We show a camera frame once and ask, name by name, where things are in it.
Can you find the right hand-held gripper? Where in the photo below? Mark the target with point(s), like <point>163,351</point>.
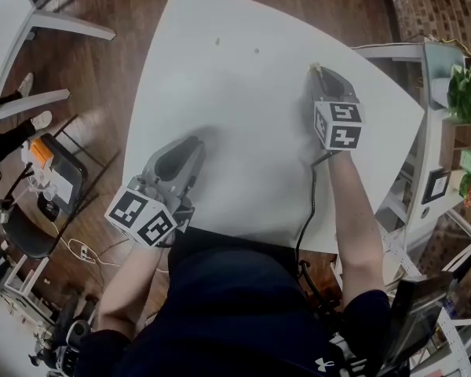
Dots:
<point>339,126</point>

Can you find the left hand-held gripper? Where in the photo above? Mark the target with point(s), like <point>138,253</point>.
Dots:
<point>141,214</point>

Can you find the small white tissue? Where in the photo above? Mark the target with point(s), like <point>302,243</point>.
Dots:
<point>316,68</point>

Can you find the person's right forearm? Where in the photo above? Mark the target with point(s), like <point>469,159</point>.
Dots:
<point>357,218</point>

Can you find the person's left forearm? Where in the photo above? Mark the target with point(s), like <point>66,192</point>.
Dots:
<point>133,285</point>

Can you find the black folding chair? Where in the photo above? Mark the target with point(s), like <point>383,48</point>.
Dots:
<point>43,226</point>

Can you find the orange box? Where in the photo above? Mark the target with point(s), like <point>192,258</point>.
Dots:
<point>41,153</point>

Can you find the person's dark navy shirt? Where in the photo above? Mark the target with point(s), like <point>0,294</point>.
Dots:
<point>227,312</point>

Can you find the white metal shelf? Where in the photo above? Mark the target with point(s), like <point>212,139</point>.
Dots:
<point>428,171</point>

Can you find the wooden box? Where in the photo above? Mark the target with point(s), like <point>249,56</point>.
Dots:
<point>453,141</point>

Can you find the green potted plant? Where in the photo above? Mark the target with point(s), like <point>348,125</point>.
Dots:
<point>468,92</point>

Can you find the white side table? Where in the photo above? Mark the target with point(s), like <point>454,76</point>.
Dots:
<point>8,18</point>

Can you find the black monitor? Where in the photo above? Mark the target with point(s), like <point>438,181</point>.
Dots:
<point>416,316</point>

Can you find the black picture frame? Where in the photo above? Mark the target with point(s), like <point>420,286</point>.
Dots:
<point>435,186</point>

